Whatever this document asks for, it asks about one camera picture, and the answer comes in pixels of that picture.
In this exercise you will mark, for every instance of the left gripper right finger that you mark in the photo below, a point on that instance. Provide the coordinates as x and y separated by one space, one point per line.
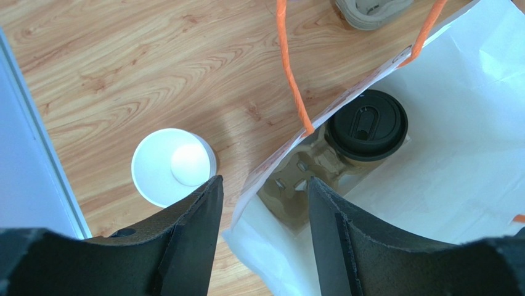
356 253

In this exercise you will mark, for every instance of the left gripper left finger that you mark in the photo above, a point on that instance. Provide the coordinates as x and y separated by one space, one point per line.
168 253

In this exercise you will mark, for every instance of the stack of paper cups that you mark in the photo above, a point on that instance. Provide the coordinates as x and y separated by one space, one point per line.
171 163

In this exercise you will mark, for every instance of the cardboard cup carrier tray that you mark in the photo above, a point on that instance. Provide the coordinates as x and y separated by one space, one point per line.
284 193

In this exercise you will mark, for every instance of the single paper cup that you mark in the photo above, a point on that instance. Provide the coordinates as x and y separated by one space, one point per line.
357 162

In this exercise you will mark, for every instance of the white paper takeout bag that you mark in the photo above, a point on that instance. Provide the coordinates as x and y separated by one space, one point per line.
459 175

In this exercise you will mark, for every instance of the black coffee cup lid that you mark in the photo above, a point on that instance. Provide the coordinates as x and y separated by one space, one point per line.
370 128

